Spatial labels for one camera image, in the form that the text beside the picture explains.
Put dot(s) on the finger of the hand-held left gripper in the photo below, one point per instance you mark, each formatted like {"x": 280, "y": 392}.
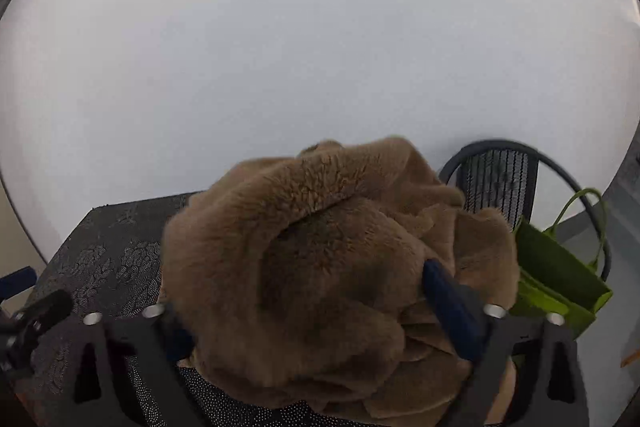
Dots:
{"x": 17, "y": 282}
{"x": 45, "y": 312}

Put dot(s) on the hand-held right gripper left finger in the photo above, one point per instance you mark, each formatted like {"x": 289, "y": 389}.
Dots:
{"x": 177, "y": 339}

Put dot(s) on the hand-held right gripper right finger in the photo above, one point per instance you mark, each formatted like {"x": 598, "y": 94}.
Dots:
{"x": 452, "y": 302}

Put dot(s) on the brown fleece garment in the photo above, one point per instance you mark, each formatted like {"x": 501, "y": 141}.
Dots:
{"x": 310, "y": 267}

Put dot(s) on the dark patterned tablecloth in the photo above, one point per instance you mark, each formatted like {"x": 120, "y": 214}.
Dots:
{"x": 110, "y": 257}

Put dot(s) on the green felt bag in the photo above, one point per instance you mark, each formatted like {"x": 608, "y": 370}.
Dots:
{"x": 555, "y": 272}

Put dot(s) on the black wicker chair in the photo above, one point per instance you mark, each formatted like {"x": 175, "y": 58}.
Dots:
{"x": 495, "y": 182}

